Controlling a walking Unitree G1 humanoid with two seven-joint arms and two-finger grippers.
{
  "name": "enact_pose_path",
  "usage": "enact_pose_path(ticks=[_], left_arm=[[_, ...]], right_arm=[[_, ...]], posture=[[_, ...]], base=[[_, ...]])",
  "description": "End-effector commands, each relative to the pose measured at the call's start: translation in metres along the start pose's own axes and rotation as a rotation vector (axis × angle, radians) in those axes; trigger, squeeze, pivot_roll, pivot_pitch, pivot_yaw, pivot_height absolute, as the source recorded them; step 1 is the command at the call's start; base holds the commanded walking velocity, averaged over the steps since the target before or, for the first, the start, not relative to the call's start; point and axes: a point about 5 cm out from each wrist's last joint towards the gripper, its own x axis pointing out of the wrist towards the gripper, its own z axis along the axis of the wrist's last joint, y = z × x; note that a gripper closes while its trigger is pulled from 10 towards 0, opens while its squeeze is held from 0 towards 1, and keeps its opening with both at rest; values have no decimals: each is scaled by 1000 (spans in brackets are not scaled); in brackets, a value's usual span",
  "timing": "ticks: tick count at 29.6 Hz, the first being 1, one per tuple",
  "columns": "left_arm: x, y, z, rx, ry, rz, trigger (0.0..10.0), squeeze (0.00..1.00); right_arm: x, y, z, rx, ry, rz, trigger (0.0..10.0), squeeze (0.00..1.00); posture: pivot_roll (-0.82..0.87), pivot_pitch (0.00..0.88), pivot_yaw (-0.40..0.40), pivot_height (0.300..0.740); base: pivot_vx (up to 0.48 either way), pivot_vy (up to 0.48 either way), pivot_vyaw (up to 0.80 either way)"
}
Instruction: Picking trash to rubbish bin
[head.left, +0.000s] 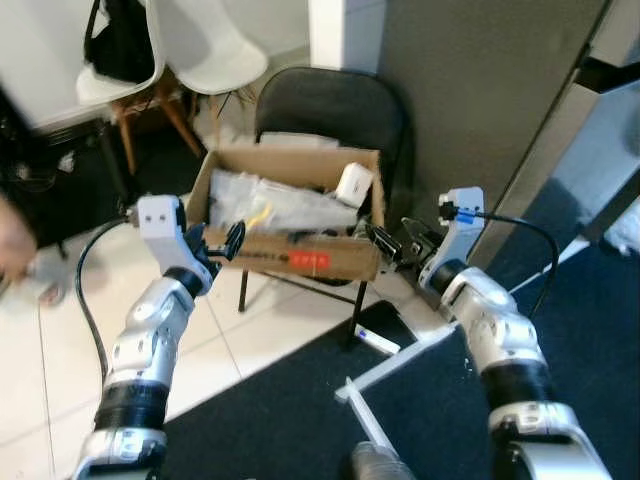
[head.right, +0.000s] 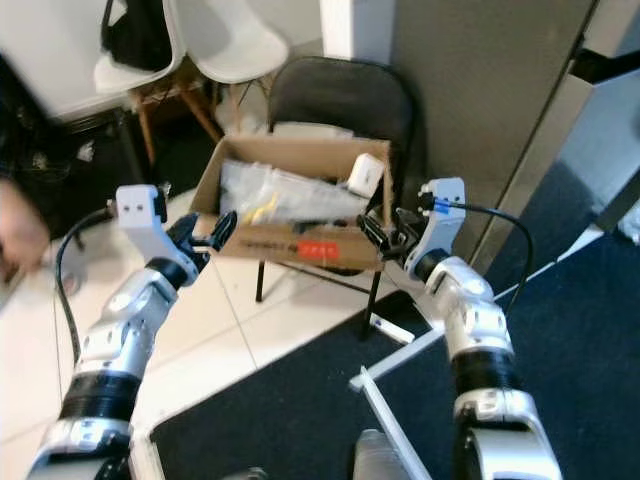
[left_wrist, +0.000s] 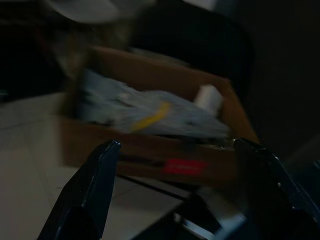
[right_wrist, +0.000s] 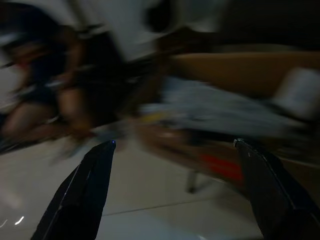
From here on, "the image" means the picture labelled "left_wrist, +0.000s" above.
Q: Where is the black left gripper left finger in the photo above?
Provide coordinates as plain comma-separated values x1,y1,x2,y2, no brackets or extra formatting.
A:
37,139,122,240

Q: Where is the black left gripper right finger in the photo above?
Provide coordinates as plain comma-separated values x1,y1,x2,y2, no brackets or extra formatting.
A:
232,138,320,240

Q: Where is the black metal stand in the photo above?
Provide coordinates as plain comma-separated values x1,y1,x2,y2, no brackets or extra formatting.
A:
119,174,223,235

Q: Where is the grey plastic bag yellow stripe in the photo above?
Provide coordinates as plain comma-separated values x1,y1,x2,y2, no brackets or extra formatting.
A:
77,68,231,138

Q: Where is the white plastic bottle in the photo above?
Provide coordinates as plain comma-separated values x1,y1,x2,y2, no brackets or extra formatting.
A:
194,84,223,116

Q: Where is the brown cardboard box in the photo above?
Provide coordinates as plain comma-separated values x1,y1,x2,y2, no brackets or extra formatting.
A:
59,46,260,188

